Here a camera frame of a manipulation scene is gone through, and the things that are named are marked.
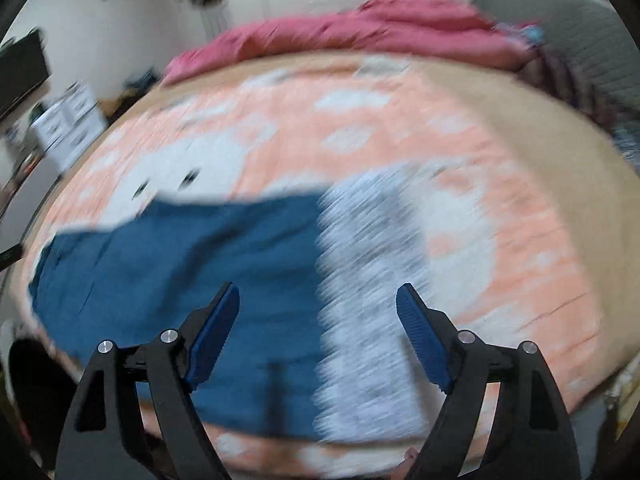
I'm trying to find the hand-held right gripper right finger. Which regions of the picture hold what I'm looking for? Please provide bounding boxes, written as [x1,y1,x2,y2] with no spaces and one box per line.
[395,282,583,480]

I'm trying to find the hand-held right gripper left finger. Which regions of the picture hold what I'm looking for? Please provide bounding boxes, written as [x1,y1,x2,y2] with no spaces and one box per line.
[55,281,241,480]

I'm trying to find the blue pants with lace trim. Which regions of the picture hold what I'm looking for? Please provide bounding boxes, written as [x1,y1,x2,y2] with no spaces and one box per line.
[27,170,433,443]

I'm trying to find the beige bed sheet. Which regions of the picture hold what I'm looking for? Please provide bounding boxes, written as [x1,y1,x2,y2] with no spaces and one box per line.
[15,50,640,411]

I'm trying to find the peach and white printed blanket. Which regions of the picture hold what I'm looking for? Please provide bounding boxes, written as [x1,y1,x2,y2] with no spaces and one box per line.
[30,67,606,477]

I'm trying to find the white drawer chest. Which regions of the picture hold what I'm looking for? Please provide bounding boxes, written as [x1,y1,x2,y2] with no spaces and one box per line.
[31,82,108,171]

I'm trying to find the pile of folded clothes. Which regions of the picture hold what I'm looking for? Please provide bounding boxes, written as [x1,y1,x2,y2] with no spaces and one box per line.
[125,69,161,92]

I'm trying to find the dark plaid cloth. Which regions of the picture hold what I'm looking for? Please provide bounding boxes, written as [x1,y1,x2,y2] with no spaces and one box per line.
[517,52,618,128]

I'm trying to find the pink comforter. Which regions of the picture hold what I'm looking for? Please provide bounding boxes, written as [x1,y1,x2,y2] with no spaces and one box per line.
[162,0,541,86]

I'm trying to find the colourful patterned pillow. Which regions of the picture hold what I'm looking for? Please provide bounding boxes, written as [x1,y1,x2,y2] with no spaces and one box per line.
[495,22,546,46]

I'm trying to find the grey padded headboard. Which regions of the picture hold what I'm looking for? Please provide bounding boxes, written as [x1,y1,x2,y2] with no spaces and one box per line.
[472,0,640,126]

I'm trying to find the black wall television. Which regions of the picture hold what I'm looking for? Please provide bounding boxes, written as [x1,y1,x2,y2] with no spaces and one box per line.
[0,29,52,121]

